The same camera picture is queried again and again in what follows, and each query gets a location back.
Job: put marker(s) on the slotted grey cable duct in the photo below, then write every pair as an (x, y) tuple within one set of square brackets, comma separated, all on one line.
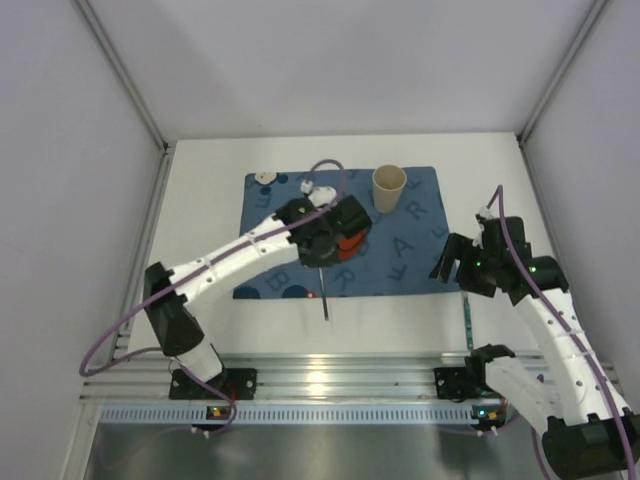
[(408, 414)]

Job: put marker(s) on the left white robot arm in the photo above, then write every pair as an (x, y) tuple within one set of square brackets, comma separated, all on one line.
[(169, 294)]

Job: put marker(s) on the beige plastic cup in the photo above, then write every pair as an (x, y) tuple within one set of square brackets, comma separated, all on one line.
[(389, 182)]

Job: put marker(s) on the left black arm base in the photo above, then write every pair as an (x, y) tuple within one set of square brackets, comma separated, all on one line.
[(235, 383)]

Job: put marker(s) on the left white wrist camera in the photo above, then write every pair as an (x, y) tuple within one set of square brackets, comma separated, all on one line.
[(319, 196)]

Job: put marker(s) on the blue letter-print cloth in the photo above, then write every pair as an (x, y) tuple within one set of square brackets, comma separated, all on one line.
[(395, 258)]

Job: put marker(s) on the aluminium frame post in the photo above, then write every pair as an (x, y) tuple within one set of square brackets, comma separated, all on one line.
[(594, 14), (102, 38)]

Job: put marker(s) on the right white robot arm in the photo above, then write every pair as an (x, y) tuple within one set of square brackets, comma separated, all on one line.
[(586, 427)]

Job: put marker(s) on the aluminium mounting rail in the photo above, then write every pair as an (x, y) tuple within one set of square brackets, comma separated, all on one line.
[(306, 378)]

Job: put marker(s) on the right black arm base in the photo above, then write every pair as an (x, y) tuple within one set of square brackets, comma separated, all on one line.
[(456, 384)]

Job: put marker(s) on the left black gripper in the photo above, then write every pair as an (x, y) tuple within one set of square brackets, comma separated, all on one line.
[(350, 220)]

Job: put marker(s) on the left aluminium frame post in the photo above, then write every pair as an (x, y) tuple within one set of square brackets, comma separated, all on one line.
[(102, 38)]

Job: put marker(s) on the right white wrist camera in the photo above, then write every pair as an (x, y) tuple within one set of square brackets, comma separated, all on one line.
[(483, 215)]

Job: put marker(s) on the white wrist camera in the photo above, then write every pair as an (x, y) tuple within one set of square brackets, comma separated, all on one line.
[(319, 196), (483, 215)]

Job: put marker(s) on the right aluminium frame post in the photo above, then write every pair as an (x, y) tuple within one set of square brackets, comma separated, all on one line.
[(594, 14)]

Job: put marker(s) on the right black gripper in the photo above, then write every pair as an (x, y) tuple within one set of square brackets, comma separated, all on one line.
[(463, 258)]

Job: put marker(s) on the red plastic plate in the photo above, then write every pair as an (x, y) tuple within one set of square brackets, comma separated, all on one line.
[(349, 247)]

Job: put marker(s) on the metal spoon green handle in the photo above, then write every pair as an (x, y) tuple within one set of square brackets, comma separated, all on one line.
[(467, 321)]

